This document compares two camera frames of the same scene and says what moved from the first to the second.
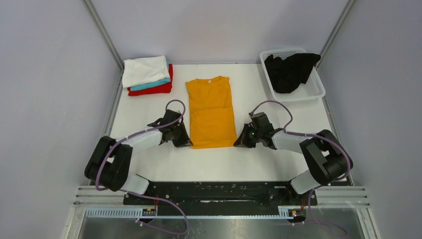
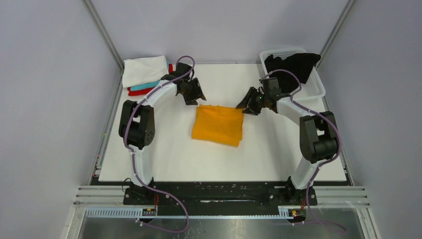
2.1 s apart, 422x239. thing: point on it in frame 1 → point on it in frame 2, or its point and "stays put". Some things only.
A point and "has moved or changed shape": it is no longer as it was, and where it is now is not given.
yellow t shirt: [212, 121] has moved or changed shape
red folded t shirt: [166, 88] stays put
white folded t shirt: [143, 70] stays put
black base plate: [221, 194] stays put
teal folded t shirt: [156, 83] stays put
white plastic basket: [313, 88] stays put
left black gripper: [185, 141] → [190, 100]
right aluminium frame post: [344, 12] stays put
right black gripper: [248, 138] → [254, 101]
